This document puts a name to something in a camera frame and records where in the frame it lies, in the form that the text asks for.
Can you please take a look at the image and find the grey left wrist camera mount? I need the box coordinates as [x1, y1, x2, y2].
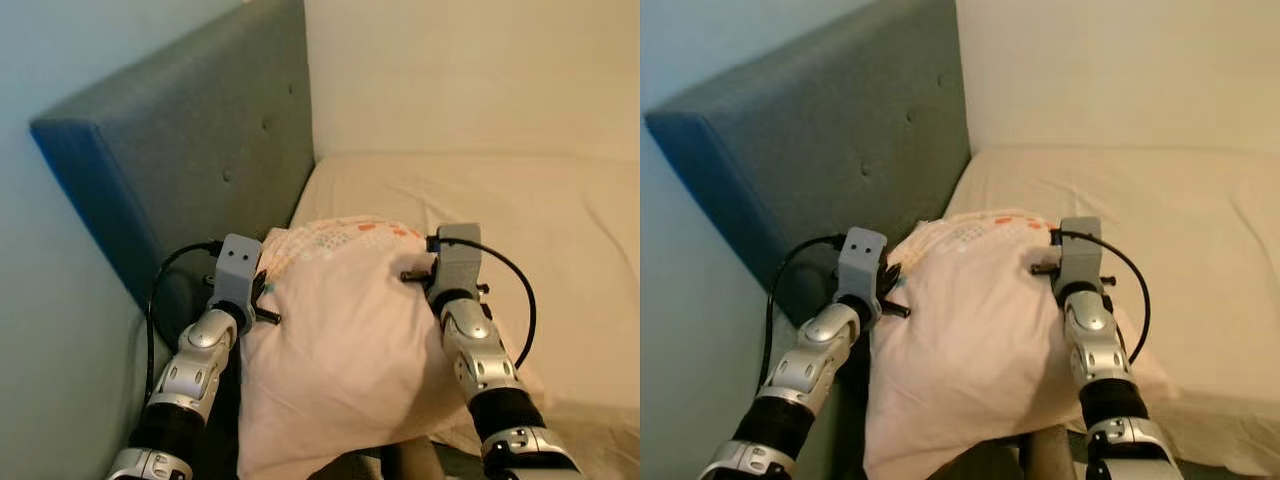
[838, 227, 889, 301]
[214, 234, 265, 307]

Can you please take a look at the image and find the pink dotted pillow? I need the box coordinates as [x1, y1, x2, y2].
[238, 215, 547, 480]
[862, 208, 1181, 480]

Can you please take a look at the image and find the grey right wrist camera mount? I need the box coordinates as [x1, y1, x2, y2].
[430, 223, 487, 301]
[1055, 217, 1105, 293]

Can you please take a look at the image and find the beige sheeted bed mattress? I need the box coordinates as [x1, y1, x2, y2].
[940, 145, 1280, 477]
[288, 150, 641, 480]

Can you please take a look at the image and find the dark green padded headboard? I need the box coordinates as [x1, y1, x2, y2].
[30, 0, 316, 346]
[645, 0, 971, 329]

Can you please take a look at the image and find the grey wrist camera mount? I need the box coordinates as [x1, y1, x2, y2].
[838, 227, 889, 301]
[214, 234, 265, 307]
[1055, 217, 1105, 293]
[430, 223, 487, 301]

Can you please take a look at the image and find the dark robot leg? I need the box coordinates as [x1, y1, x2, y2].
[1018, 430, 1086, 480]
[380, 440, 446, 480]

